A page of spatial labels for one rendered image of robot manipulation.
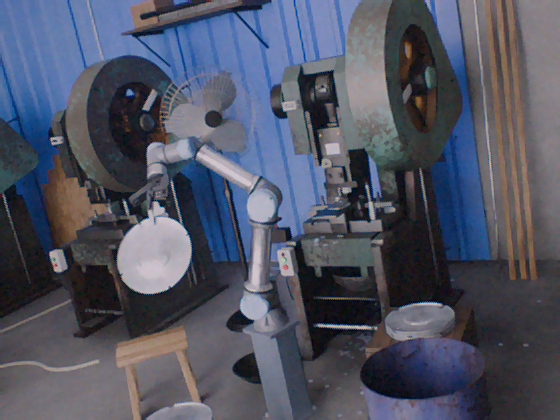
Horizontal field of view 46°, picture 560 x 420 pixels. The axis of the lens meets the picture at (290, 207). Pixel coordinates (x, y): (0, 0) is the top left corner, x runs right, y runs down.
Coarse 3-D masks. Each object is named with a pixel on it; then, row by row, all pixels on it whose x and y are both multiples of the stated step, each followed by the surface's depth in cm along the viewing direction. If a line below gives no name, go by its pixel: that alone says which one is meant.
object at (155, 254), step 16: (144, 224) 247; (160, 224) 246; (176, 224) 244; (128, 240) 246; (144, 240) 245; (160, 240) 243; (176, 240) 242; (128, 256) 244; (144, 256) 242; (160, 256) 240; (176, 256) 240; (128, 272) 242; (144, 272) 241; (160, 272) 239; (176, 272) 238; (144, 288) 238; (160, 288) 237
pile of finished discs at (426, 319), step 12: (396, 312) 289; (408, 312) 286; (420, 312) 282; (432, 312) 281; (444, 312) 279; (396, 324) 277; (408, 324) 275; (420, 324) 272; (432, 324) 270; (444, 324) 268; (396, 336) 271; (408, 336) 268; (420, 336) 265; (432, 336) 265
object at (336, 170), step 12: (324, 132) 328; (336, 132) 324; (324, 144) 330; (336, 144) 326; (324, 156) 332; (336, 156) 328; (324, 168) 333; (336, 168) 327; (348, 168) 327; (360, 168) 336; (336, 180) 329; (348, 180) 329
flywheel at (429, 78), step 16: (416, 32) 319; (400, 48) 305; (416, 48) 323; (400, 64) 304; (416, 64) 300; (432, 64) 330; (400, 80) 301; (416, 80) 298; (432, 80) 300; (416, 96) 305; (432, 96) 332; (416, 112) 318; (432, 112) 330; (416, 128) 317
